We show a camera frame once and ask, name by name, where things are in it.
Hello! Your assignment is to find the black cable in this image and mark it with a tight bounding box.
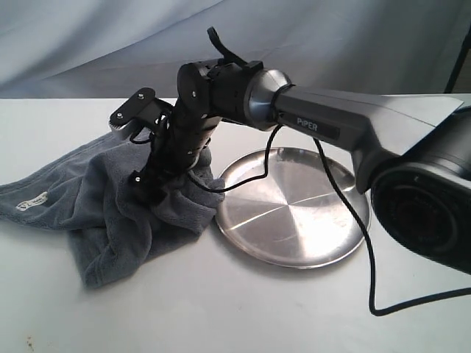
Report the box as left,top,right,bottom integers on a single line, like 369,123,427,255
128,26,471,317

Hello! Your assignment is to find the round steel plate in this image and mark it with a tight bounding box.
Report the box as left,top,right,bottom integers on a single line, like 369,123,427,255
216,147,364,269

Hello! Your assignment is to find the grey backdrop cloth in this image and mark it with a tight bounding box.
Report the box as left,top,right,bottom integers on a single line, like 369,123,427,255
1,1,470,99

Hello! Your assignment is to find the grey fleece towel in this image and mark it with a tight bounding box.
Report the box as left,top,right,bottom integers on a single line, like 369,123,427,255
1,134,224,289

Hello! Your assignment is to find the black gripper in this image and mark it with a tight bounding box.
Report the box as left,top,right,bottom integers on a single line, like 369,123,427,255
129,121,219,204

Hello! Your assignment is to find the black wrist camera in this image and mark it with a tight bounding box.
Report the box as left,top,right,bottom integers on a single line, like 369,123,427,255
109,88,173,140

